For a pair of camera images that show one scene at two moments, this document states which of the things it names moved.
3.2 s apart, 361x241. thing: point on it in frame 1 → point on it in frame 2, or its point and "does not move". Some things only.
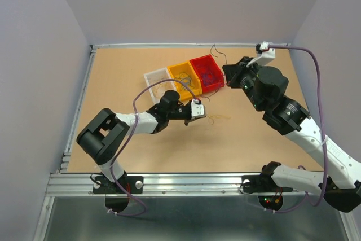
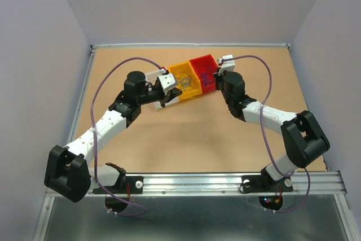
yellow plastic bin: x=185 y=72 does not move
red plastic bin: x=211 y=73 does not move
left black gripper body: x=182 y=113 → x=152 y=96
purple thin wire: x=207 y=79 does not move
